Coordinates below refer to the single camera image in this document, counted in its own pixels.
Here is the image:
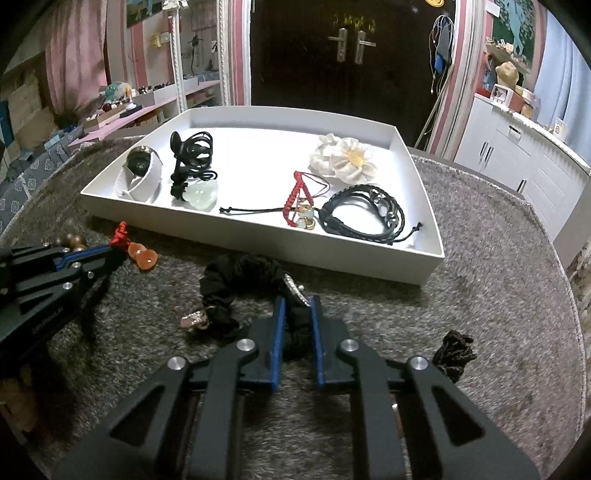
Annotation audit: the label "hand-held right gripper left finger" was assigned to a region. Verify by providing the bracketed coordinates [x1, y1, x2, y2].
[51, 296, 289, 480]

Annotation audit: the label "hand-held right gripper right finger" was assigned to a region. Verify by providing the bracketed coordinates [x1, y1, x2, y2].
[310, 295, 541, 480]

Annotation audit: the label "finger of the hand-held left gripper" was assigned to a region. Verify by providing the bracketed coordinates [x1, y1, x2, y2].
[0, 247, 126, 278]
[16, 258, 124, 305]

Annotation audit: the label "dark wooden bead bracelet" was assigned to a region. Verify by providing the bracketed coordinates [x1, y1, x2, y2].
[44, 233, 88, 252]

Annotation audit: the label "orange gourd pendant red knot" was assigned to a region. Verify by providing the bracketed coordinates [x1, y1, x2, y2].
[112, 222, 160, 273]

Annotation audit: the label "black scrunchie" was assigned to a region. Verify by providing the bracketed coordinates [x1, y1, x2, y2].
[199, 253, 324, 358]

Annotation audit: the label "watch with white band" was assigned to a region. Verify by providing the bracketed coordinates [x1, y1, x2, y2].
[114, 145, 163, 202]

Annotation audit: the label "black braided cord bracelet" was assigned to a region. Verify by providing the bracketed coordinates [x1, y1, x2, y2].
[320, 185, 423, 246]

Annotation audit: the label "pale jade pendant black cord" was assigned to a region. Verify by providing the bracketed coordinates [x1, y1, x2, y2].
[170, 171, 220, 212]

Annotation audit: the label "red braided cord bracelet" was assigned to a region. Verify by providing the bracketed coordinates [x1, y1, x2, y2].
[220, 171, 331, 232]

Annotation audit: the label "white flower hair clip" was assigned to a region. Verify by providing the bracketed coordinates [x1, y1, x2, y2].
[308, 133, 376, 184]

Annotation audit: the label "white shallow tray box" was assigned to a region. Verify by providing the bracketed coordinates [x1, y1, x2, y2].
[80, 106, 445, 285]

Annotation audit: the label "silver rhinestone hair clip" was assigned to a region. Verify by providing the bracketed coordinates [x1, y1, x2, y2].
[283, 273, 309, 305]

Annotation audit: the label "pink rhinestone charm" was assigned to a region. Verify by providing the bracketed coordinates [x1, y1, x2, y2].
[180, 310, 211, 329]

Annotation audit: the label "blue patterned cloth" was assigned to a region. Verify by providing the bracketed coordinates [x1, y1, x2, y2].
[0, 134, 79, 232]

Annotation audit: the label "stacked cardboard boxes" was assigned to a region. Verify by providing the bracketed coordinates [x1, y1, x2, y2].
[0, 69, 56, 153]

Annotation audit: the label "pink low shelf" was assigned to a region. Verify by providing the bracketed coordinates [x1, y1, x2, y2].
[69, 80, 222, 148]

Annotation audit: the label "grey shaggy rug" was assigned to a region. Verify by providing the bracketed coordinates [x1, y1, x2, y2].
[0, 134, 591, 480]

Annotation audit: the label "white storage box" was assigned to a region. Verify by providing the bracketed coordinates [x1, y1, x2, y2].
[131, 76, 199, 107]

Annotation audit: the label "pink curtain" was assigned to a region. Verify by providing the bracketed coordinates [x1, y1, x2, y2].
[44, 0, 109, 116]

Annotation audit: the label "white framed standing mirror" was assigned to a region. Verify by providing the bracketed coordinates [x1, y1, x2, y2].
[168, 0, 232, 121]

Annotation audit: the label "white cabinet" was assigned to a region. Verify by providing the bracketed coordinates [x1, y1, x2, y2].
[455, 92, 591, 243]

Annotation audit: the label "dark double door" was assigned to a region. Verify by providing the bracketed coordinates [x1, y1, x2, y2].
[249, 0, 462, 109]

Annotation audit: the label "beige plush toy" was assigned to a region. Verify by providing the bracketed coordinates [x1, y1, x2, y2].
[495, 61, 518, 88]

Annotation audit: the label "blue curtain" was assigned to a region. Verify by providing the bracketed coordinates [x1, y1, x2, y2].
[536, 4, 591, 171]

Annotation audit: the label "dark braided hair tie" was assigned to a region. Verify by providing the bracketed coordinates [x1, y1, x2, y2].
[434, 330, 477, 384]

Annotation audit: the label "blue figure wall poster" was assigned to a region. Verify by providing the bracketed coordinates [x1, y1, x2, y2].
[127, 0, 162, 24]

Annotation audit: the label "silver door handle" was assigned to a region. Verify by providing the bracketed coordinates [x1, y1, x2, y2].
[327, 28, 348, 63]
[355, 30, 376, 64]

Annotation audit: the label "hanging cables and bag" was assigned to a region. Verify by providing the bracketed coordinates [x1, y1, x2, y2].
[427, 14, 455, 93]

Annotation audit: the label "green blue wall picture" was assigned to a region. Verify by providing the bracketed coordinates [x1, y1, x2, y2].
[489, 0, 541, 70]

